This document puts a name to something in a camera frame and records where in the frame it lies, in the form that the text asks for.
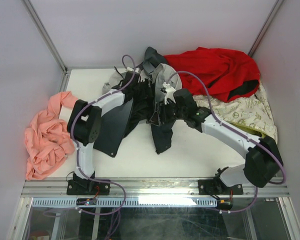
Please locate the aluminium corner post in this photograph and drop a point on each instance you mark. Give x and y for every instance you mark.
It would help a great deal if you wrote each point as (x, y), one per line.
(44, 34)
(265, 27)

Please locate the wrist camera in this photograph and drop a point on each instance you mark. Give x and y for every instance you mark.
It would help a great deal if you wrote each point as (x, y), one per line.
(168, 92)
(131, 68)

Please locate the right aluminium corner post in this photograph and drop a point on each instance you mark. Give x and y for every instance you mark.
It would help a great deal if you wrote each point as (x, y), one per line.
(265, 27)

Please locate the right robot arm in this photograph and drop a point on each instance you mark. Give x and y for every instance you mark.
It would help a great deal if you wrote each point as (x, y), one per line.
(262, 157)

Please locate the left aluminium corner post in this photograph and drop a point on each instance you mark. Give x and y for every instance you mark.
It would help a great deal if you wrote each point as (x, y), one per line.
(44, 34)

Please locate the cream patterned garment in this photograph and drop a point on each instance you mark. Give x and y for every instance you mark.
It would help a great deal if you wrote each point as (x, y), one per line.
(250, 114)

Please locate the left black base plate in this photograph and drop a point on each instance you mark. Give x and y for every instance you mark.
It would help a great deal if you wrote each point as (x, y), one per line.
(90, 189)

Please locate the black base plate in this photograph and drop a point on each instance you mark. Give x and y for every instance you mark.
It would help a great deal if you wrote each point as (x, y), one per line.
(90, 189)
(216, 188)

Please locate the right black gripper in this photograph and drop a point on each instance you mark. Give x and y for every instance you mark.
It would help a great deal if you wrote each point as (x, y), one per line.
(163, 111)

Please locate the white slotted cable duct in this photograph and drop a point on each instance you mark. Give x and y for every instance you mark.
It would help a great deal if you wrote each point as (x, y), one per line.
(145, 201)

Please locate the aluminium front rail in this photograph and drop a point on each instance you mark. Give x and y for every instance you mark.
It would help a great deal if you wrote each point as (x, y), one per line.
(134, 187)

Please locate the dark grey zip jacket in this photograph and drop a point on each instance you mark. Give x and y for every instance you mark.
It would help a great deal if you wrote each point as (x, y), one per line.
(120, 121)

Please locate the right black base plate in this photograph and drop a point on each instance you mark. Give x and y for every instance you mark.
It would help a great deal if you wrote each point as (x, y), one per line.
(216, 188)

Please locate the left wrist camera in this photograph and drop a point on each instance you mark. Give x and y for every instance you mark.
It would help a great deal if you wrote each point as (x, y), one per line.
(131, 68)

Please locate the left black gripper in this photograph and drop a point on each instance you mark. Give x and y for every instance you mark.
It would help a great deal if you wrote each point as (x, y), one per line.
(138, 81)

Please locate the pink cloth garment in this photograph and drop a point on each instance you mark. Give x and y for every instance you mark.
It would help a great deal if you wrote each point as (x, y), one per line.
(47, 139)

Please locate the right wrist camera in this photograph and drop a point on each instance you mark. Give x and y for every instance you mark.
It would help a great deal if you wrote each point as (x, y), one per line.
(168, 92)

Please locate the red jacket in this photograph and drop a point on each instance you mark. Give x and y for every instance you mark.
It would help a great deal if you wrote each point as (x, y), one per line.
(227, 74)

